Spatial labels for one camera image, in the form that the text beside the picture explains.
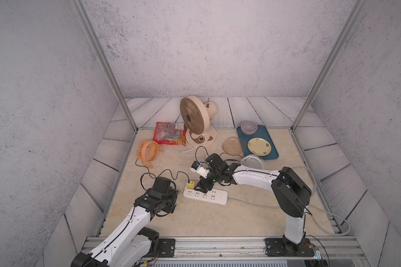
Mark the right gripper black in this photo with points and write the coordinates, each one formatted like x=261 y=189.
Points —
x=203 y=181

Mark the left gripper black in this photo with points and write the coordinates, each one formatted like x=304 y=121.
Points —
x=174 y=192

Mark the white power strip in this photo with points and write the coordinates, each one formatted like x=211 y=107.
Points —
x=215 y=196

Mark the amber glass plate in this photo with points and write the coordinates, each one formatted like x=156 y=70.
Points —
x=234 y=146

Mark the yellow USB charger plug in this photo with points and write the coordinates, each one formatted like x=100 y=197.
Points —
x=191 y=185

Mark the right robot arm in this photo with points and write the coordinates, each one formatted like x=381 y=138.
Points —
x=291 y=192

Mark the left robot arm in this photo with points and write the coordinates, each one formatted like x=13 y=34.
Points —
x=132 y=240

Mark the white small USB fan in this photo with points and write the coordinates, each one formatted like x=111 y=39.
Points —
x=253 y=161

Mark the orange small USB fan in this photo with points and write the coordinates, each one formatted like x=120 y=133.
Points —
x=148 y=151

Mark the beige desk fan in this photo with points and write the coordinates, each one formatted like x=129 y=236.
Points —
x=197 y=116

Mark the yellow plate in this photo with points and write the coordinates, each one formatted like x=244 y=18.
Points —
x=259 y=146

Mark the purple bowl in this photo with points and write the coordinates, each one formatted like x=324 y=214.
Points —
x=248 y=127

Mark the teal tray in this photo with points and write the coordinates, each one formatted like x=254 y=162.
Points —
x=260 y=133

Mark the red snack bag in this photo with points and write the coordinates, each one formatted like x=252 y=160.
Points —
x=170 y=133

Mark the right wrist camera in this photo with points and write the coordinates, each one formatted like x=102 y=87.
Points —
x=197 y=168

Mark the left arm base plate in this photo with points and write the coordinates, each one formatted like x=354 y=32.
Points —
x=162 y=248

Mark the front aluminium rail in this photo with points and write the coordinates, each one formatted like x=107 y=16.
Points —
x=251 y=252

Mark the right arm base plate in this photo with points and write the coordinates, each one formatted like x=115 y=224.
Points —
x=281 y=247

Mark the left aluminium frame post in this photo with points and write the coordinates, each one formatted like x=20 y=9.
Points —
x=96 y=46

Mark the aluminium frame post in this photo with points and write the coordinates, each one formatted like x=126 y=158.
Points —
x=339 y=43
x=96 y=46

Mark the right aluminium frame post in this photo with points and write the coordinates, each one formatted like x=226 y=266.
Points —
x=339 y=43

